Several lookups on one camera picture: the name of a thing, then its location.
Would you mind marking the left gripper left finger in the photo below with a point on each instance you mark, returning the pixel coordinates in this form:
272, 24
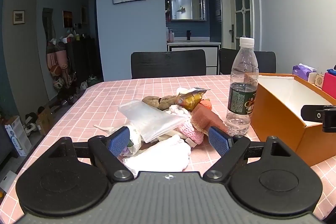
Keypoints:
105, 152

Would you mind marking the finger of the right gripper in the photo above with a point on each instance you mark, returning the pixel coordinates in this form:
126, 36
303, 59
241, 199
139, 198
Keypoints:
314, 113

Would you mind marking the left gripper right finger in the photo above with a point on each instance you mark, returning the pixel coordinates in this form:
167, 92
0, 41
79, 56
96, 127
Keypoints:
232, 152

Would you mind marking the orange brown scrub sponge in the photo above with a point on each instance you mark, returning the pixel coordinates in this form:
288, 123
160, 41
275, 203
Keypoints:
203, 118

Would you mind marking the clear plastic bag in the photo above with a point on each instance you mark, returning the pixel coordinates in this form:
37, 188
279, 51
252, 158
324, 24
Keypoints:
149, 121

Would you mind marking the white cream cloth mitt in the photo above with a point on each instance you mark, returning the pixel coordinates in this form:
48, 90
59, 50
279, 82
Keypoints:
170, 155

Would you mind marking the gold foil snack bag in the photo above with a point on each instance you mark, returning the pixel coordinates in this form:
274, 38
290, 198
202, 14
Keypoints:
189, 98

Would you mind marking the white crinkled plastic bag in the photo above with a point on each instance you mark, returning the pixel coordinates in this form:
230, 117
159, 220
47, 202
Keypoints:
134, 141

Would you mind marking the red box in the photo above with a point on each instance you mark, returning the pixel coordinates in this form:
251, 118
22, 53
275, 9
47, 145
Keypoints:
329, 84

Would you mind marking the small beige speaker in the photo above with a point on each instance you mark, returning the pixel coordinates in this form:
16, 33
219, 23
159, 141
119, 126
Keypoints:
319, 80

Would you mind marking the orange cardboard box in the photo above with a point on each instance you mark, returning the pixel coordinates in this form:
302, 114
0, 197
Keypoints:
277, 112

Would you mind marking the purple tissue pack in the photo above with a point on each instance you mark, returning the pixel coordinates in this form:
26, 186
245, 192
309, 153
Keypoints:
303, 71

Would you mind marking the pink checkered tablecloth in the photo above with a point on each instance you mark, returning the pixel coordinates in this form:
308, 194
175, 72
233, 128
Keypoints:
99, 106

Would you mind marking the blue packet on red box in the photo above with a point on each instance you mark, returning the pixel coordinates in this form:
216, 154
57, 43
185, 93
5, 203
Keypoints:
332, 71

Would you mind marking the clear plastic water bottle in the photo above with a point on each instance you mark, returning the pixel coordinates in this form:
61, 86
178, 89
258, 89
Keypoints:
243, 87

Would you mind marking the brown plush toy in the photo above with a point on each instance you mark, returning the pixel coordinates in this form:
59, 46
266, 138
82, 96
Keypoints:
161, 103

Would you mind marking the white carton on floor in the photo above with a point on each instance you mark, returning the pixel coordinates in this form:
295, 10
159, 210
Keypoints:
18, 136

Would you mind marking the dark sideboard with clutter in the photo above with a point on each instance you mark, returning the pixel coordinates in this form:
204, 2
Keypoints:
72, 60

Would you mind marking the black chair left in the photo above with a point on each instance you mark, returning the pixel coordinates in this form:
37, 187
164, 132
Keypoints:
168, 64

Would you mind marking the wall mirror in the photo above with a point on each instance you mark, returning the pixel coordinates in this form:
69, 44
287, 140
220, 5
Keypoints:
188, 10

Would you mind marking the small framed wall picture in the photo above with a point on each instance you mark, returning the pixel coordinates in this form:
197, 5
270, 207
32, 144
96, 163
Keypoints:
18, 17

